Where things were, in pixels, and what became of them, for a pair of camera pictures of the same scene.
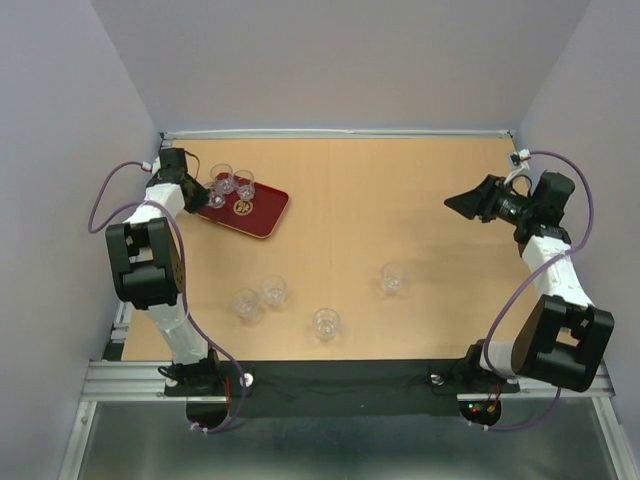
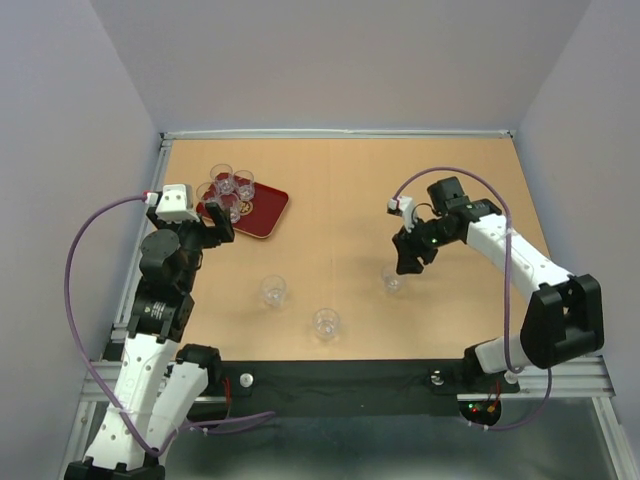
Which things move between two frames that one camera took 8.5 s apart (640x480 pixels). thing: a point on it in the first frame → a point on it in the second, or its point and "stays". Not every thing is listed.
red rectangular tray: (256, 216) stays
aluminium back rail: (309, 133) stays
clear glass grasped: (243, 181) stays
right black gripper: (480, 201) → (407, 252)
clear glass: (273, 291) stays
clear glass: (393, 278) stays
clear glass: (245, 301) → (230, 201)
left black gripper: (200, 198) → (212, 235)
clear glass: (222, 176) stays
